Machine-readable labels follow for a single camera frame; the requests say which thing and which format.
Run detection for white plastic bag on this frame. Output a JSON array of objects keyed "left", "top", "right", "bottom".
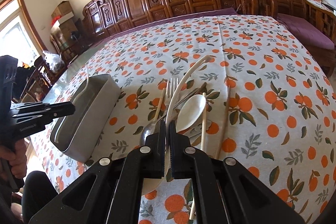
[{"left": 43, "top": 51, "right": 65, "bottom": 73}]

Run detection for stacked cardboard boxes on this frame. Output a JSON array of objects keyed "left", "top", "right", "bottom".
[{"left": 51, "top": 1, "right": 78, "bottom": 43}]

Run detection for stainless steel fork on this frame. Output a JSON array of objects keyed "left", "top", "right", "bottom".
[{"left": 158, "top": 77, "right": 179, "bottom": 121}]

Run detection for purple sofa cushion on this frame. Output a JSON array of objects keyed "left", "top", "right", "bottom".
[{"left": 96, "top": 7, "right": 238, "bottom": 46}]

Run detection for grey metal tray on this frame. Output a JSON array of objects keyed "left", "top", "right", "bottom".
[{"left": 50, "top": 74, "right": 121, "bottom": 162}]

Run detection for orange-print tablecloth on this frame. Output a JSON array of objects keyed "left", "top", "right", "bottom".
[{"left": 30, "top": 14, "right": 336, "bottom": 224}]

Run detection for white ceramic spoon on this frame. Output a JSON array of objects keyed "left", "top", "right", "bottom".
[{"left": 175, "top": 94, "right": 206, "bottom": 133}]

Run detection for cream plastic chopstick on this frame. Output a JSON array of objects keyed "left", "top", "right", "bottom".
[
  {"left": 153, "top": 88, "right": 166, "bottom": 122},
  {"left": 189, "top": 106, "right": 207, "bottom": 220}
]

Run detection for left hand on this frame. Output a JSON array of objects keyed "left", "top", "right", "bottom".
[{"left": 1, "top": 139, "right": 27, "bottom": 179}]

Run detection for stainless steel spoon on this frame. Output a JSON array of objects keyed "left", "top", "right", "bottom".
[{"left": 139, "top": 95, "right": 195, "bottom": 146}]

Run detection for dark wooden chair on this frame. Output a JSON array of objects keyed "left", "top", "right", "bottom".
[{"left": 12, "top": 56, "right": 56, "bottom": 103}]

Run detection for cream plastic spoon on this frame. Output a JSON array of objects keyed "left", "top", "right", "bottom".
[{"left": 141, "top": 54, "right": 211, "bottom": 196}]

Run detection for purple armchair cushion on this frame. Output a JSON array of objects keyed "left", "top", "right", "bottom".
[{"left": 277, "top": 13, "right": 334, "bottom": 50}]

